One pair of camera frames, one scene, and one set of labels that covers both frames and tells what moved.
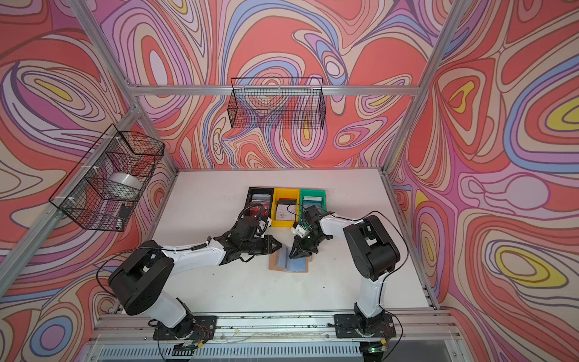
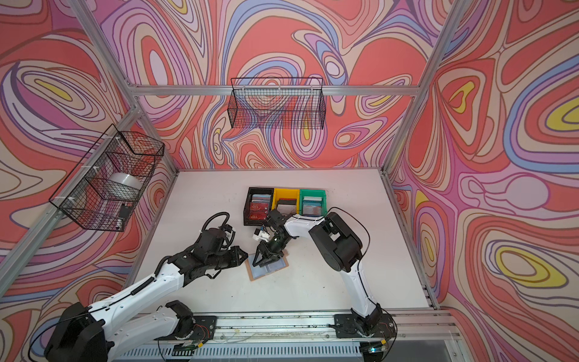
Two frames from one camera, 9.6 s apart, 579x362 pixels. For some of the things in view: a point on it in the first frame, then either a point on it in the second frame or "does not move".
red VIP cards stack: [259, 205] does not move
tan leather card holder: [280, 260] to [256, 272]
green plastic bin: [308, 197] does not move
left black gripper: [269, 241] to [236, 251]
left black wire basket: [102, 190] does not move
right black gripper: [302, 251] to [267, 253]
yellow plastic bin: [289, 193] does not move
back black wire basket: [277, 103] does not move
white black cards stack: [286, 209] does not move
